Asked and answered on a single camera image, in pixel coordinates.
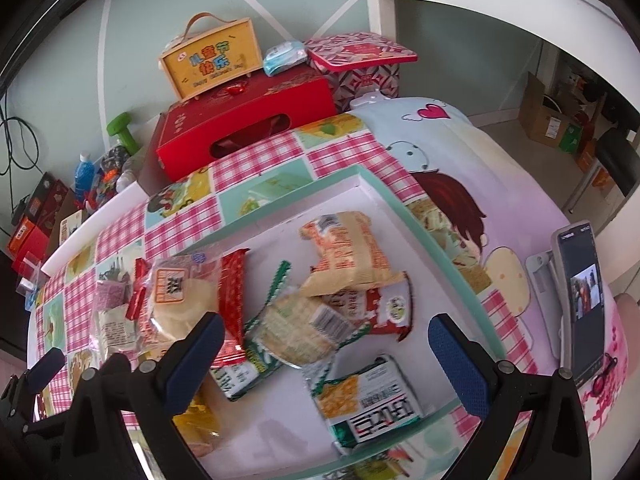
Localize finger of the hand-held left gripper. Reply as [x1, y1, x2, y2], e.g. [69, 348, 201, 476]
[25, 347, 67, 396]

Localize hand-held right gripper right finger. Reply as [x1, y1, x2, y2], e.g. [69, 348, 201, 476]
[428, 312, 593, 480]

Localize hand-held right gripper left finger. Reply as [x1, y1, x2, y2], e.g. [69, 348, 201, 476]
[60, 311, 226, 480]

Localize green biscuit packet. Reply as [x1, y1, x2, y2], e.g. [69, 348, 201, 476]
[210, 260, 296, 401]

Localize steamed cake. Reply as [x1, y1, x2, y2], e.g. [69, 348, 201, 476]
[127, 254, 223, 356]

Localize red patterned cake packet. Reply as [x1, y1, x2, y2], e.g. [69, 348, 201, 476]
[132, 249, 251, 368]

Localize yellow cake packet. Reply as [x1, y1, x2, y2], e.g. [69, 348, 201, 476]
[172, 385, 226, 456]

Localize small white snack packet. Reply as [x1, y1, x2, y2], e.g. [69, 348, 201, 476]
[95, 305, 138, 356]

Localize red white biscuit packet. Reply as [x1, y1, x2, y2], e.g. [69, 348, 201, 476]
[320, 280, 416, 341]

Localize pink snack packet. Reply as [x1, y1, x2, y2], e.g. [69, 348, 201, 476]
[92, 275, 141, 321]

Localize white green cracker packet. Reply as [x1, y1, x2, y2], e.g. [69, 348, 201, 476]
[302, 354, 426, 456]

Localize teal rimmed white tray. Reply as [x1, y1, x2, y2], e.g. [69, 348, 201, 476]
[150, 164, 508, 480]

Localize beige snack packet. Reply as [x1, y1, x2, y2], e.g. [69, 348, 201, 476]
[299, 211, 408, 297]

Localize clear plastic box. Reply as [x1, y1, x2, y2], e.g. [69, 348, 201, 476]
[15, 252, 43, 296]

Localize plain red box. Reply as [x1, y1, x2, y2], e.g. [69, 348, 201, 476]
[10, 230, 51, 276]

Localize white phone stand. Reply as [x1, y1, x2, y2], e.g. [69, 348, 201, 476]
[525, 252, 563, 361]

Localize pink checked tablecloth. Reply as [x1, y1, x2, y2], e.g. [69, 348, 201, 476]
[27, 110, 506, 480]

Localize smartphone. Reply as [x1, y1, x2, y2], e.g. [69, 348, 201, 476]
[551, 220, 608, 388]

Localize orange flat box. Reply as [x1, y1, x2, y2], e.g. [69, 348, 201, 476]
[6, 215, 36, 256]

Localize white yellow card box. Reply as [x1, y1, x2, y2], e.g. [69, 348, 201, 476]
[59, 210, 83, 247]

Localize dark red patterned box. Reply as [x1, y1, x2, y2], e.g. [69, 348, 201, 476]
[42, 180, 71, 233]

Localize dark flat box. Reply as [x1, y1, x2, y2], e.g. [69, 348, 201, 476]
[27, 172, 58, 221]

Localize blue water bottle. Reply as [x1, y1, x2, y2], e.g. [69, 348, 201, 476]
[74, 152, 96, 201]

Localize cartoon printed bed sheet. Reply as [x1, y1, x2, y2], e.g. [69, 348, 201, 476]
[350, 95, 633, 443]

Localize pile of colourful toys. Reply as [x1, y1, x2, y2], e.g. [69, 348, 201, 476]
[85, 145, 133, 211]

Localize green dumbbell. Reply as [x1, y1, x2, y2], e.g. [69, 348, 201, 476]
[106, 112, 146, 156]

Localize large red gift box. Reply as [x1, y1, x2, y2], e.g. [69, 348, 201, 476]
[155, 70, 338, 183]

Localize black chair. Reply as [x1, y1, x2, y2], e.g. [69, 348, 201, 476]
[595, 127, 640, 196]

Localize labelled cardboard box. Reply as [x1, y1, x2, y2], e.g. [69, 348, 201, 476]
[517, 71, 583, 148]

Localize blue white wipes pack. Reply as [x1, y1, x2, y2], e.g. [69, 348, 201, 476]
[262, 40, 308, 77]

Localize red patterned tin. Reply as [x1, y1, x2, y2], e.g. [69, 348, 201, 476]
[304, 31, 418, 113]

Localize black cable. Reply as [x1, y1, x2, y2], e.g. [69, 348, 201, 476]
[0, 75, 38, 201]

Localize yellow gift box with handle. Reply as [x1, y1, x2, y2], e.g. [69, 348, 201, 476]
[159, 11, 265, 102]

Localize white desk frame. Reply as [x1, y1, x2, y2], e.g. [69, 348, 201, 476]
[361, 0, 640, 106]

